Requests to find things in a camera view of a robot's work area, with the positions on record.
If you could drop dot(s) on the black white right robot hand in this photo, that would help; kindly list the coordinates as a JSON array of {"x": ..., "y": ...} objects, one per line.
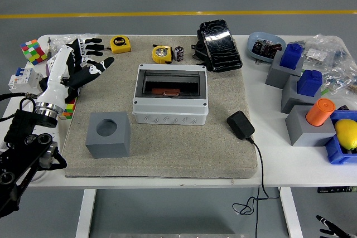
[{"x": 332, "y": 228}]

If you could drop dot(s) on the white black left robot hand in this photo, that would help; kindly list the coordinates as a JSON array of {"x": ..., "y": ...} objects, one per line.
[{"x": 55, "y": 76}]

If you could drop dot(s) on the tinted transparent box lid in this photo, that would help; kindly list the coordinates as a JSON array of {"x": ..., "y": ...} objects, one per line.
[{"x": 173, "y": 79}]

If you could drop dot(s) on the grey electrical enclosure box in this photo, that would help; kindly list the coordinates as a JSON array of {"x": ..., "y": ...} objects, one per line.
[{"x": 170, "y": 112}]

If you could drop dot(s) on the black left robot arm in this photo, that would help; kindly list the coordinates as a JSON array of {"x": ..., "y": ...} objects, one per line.
[{"x": 28, "y": 126}]

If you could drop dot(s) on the white purple packet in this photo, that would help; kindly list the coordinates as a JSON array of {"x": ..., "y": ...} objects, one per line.
[{"x": 50, "y": 63}]

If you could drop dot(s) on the thin screwdriver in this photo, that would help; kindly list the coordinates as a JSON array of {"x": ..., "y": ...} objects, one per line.
[{"x": 49, "y": 48}]

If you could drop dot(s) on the white circuit breaker blue levers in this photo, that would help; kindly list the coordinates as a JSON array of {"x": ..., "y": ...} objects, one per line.
[{"x": 23, "y": 77}]

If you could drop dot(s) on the large multicolour puzzle cube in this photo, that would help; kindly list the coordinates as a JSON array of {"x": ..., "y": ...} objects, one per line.
[{"x": 33, "y": 52}]

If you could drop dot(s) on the small multicolour puzzle cube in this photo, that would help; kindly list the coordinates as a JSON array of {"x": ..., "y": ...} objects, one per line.
[{"x": 69, "y": 108}]

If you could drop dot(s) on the clear bag of metal parts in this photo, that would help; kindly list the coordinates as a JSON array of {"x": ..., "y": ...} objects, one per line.
[{"x": 60, "y": 41}]

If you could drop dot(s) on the black table control panel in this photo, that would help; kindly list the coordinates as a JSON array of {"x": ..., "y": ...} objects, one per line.
[{"x": 333, "y": 189}]

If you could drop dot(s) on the white table leg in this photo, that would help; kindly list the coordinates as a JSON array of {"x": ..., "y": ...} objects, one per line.
[
  {"x": 85, "y": 213},
  {"x": 291, "y": 213}
]

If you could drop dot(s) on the blue plastic bin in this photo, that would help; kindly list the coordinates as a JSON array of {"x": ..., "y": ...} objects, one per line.
[{"x": 334, "y": 151}]

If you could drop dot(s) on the grey block with round hole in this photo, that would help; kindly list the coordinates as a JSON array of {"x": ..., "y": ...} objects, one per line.
[{"x": 108, "y": 146}]

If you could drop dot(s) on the yellow lemon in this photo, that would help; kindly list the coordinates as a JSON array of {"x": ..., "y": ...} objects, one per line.
[{"x": 347, "y": 135}]

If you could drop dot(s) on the grey block holder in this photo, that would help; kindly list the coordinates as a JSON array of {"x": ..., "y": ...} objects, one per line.
[
  {"x": 290, "y": 101},
  {"x": 304, "y": 135},
  {"x": 274, "y": 76}
]

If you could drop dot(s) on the round yellow black tape measure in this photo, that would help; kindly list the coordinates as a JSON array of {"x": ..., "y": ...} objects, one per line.
[{"x": 161, "y": 54}]

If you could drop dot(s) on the small black object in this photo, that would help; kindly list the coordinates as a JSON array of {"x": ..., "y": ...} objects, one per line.
[{"x": 343, "y": 107}]

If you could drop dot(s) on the small black capacitor cylinder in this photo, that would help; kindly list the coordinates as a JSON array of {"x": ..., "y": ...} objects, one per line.
[{"x": 179, "y": 54}]

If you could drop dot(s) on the green plastic piece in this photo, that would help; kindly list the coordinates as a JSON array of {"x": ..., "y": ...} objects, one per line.
[{"x": 324, "y": 91}]

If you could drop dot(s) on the black power adapter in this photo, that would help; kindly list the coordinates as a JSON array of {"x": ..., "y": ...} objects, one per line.
[{"x": 240, "y": 125}]

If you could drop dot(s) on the grey-brown mat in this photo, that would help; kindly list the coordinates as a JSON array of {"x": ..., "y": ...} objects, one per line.
[{"x": 181, "y": 148}]

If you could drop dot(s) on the black clamp holder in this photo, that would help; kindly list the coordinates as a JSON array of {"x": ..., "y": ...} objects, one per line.
[{"x": 199, "y": 48}]

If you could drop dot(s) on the blue plastic block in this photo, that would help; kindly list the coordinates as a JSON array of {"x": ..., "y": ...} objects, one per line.
[
  {"x": 291, "y": 57},
  {"x": 309, "y": 83}
]

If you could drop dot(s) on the clear bags of small parts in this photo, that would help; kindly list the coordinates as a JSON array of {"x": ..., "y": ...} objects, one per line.
[{"x": 340, "y": 65}]

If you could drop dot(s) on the glossy black tray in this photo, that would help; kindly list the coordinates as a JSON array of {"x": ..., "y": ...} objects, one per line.
[{"x": 220, "y": 45}]

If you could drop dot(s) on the small white parts packet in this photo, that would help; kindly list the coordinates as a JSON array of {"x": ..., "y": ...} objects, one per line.
[{"x": 315, "y": 54}]

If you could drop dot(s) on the dark electronic parts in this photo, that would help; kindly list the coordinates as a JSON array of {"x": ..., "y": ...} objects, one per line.
[{"x": 265, "y": 48}]

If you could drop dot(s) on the blue-grey bowl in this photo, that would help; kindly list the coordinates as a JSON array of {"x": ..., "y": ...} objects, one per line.
[{"x": 259, "y": 37}]

